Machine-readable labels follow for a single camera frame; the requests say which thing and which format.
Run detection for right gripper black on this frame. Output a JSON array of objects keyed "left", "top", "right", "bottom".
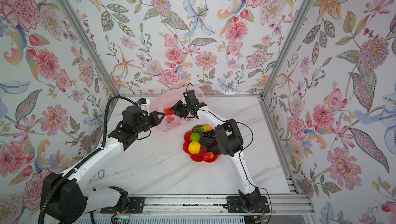
[{"left": 170, "top": 100, "right": 192, "bottom": 118}]

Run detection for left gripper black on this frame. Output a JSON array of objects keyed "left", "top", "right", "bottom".
[{"left": 133, "top": 111, "right": 167, "bottom": 135}]

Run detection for red chili pepper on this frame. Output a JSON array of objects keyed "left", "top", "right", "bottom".
[{"left": 163, "top": 108, "right": 171, "bottom": 116}]

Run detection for pink plastic bag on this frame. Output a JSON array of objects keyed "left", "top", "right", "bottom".
[{"left": 150, "top": 86, "right": 205, "bottom": 131}]

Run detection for green yellow mango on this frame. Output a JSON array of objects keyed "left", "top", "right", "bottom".
[{"left": 192, "top": 125, "right": 213, "bottom": 133}]

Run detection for yellow lemon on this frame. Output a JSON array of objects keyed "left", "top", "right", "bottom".
[{"left": 188, "top": 142, "right": 201, "bottom": 155}]

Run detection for red yellow peach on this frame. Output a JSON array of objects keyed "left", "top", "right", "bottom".
[{"left": 202, "top": 152, "right": 215, "bottom": 162}]

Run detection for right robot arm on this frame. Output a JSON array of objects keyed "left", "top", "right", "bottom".
[{"left": 170, "top": 90, "right": 262, "bottom": 213}]

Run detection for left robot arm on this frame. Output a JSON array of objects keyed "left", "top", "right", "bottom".
[{"left": 38, "top": 105, "right": 166, "bottom": 224}]

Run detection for green lime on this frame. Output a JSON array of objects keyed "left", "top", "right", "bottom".
[{"left": 189, "top": 132, "right": 202, "bottom": 142}]

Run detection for dark purple grapes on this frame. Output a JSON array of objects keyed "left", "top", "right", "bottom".
[{"left": 205, "top": 130, "right": 216, "bottom": 140}]

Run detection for red flower-shaped plate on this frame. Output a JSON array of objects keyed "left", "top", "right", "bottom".
[{"left": 183, "top": 130, "right": 222, "bottom": 163}]

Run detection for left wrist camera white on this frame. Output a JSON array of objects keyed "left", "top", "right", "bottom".
[{"left": 136, "top": 98, "right": 151, "bottom": 113}]

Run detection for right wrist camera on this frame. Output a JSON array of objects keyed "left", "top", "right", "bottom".
[{"left": 183, "top": 90, "right": 199, "bottom": 106}]

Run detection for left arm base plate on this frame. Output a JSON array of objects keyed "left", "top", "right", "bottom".
[{"left": 100, "top": 196, "right": 145, "bottom": 214}]

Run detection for black corrugated cable conduit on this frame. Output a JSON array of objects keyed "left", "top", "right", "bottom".
[{"left": 38, "top": 96, "right": 138, "bottom": 224}]

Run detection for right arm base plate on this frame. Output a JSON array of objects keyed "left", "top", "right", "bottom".
[{"left": 225, "top": 196, "right": 270, "bottom": 214}]

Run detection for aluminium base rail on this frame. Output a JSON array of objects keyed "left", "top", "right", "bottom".
[{"left": 49, "top": 194, "right": 316, "bottom": 217}]

